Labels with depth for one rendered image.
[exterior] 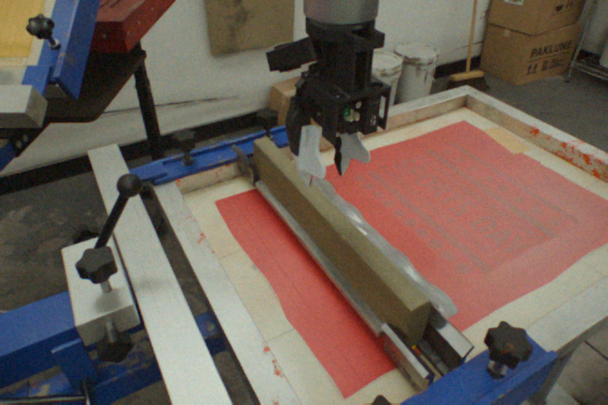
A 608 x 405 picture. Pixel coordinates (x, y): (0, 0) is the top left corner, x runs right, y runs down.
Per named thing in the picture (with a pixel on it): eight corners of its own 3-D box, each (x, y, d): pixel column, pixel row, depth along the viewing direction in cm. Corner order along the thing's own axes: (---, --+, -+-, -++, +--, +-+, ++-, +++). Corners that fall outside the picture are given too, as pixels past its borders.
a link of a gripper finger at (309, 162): (307, 210, 53) (323, 140, 49) (283, 183, 57) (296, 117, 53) (328, 206, 55) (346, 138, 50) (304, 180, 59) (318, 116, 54)
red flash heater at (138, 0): (63, 2, 173) (53, -32, 166) (181, 1, 172) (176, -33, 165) (-34, 60, 123) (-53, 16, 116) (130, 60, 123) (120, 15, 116)
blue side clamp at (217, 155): (294, 151, 96) (293, 122, 92) (306, 162, 92) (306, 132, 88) (153, 193, 84) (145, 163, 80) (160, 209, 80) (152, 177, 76)
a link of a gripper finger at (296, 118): (286, 157, 53) (299, 87, 49) (280, 151, 54) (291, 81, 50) (318, 154, 56) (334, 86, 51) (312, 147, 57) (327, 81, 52)
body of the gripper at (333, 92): (330, 152, 48) (337, 40, 41) (290, 117, 54) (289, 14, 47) (387, 134, 51) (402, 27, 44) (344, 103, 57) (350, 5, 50)
